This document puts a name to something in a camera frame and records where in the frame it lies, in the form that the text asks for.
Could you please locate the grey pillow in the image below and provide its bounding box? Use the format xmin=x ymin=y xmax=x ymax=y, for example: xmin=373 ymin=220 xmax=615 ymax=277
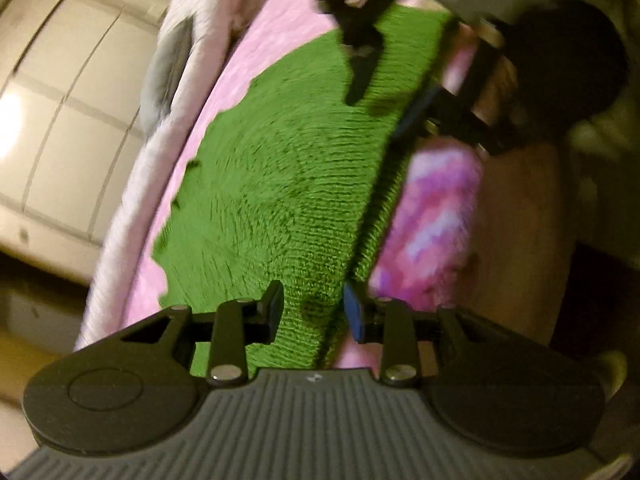
xmin=141 ymin=17 xmax=193 ymax=133

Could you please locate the pink floral blanket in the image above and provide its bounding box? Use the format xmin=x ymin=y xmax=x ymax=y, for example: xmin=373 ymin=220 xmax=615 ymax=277
xmin=75 ymin=0 xmax=486 ymax=371

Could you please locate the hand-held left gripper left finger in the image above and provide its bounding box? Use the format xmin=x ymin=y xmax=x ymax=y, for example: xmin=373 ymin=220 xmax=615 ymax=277
xmin=120 ymin=280 xmax=286 ymax=387

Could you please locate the green knitted sweater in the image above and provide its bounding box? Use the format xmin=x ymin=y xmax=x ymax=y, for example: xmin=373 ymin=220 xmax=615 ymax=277
xmin=152 ymin=2 xmax=458 ymax=378

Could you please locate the white folded quilt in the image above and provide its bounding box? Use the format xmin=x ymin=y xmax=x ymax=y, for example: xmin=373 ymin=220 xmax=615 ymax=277
xmin=75 ymin=0 xmax=281 ymax=353

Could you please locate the cream wardrobe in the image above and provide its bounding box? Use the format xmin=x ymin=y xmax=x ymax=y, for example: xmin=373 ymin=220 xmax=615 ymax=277
xmin=0 ymin=0 xmax=173 ymax=286

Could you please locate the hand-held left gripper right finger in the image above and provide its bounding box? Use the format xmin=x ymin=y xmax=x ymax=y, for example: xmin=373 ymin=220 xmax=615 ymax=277
xmin=343 ymin=280 xmax=501 ymax=388

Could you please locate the brown bed base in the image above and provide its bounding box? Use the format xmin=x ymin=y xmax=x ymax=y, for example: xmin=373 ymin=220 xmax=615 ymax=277
xmin=470 ymin=142 xmax=581 ymax=356

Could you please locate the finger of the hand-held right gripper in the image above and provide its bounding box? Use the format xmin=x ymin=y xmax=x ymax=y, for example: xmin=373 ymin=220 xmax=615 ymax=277
xmin=320 ymin=0 xmax=413 ymax=107
xmin=395 ymin=22 xmax=521 ymax=156

